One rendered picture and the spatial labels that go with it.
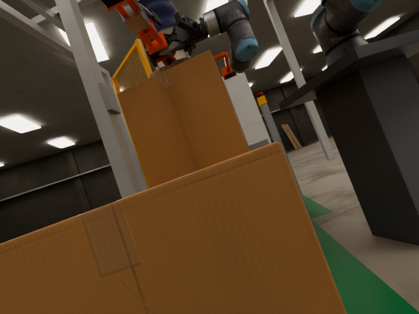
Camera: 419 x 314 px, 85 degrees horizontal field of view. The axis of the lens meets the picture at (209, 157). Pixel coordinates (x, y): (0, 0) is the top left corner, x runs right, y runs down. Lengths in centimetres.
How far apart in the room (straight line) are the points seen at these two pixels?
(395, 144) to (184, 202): 96
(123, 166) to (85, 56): 121
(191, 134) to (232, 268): 66
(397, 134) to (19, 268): 113
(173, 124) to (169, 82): 16
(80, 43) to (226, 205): 283
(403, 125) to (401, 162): 15
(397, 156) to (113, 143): 223
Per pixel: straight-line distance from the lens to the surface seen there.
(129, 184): 245
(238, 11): 101
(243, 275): 25
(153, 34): 95
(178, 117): 88
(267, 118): 209
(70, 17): 317
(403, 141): 114
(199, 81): 88
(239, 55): 95
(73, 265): 31
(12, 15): 399
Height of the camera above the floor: 54
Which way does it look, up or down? 3 degrees up
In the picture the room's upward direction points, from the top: 20 degrees counter-clockwise
